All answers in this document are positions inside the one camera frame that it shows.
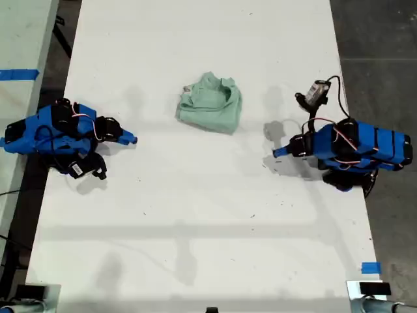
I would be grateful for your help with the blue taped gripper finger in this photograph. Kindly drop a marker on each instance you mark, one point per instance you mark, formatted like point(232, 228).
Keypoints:
point(282, 149)
point(127, 141)
point(128, 135)
point(283, 154)

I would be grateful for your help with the pale green T-shirt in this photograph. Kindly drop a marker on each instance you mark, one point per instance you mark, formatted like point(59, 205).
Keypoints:
point(208, 111)

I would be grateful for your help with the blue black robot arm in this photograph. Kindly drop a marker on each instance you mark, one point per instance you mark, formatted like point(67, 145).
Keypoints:
point(368, 145)
point(42, 130)

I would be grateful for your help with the black stand leg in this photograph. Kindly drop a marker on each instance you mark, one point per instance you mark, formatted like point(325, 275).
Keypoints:
point(63, 36)

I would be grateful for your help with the long blue tape strip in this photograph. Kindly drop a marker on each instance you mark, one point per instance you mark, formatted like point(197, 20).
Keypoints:
point(18, 74)

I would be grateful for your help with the pale side table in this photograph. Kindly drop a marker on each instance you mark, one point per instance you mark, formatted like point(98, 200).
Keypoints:
point(19, 39)

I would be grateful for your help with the square blue tape piece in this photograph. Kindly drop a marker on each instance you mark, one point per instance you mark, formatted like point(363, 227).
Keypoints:
point(371, 267)

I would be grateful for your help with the small black box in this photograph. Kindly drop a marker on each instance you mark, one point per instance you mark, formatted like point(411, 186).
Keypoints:
point(30, 291)
point(374, 288)

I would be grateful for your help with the tiny black block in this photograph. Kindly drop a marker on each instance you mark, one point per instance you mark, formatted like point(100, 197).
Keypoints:
point(211, 310)

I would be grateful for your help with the grey blue tube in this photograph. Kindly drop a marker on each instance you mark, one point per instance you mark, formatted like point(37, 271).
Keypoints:
point(19, 308)
point(374, 306)

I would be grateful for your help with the black labelled camera box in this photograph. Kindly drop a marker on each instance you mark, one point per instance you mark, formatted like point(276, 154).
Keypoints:
point(79, 168)

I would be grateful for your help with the grey black camera box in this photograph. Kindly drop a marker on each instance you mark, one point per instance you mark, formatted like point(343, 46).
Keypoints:
point(316, 93)

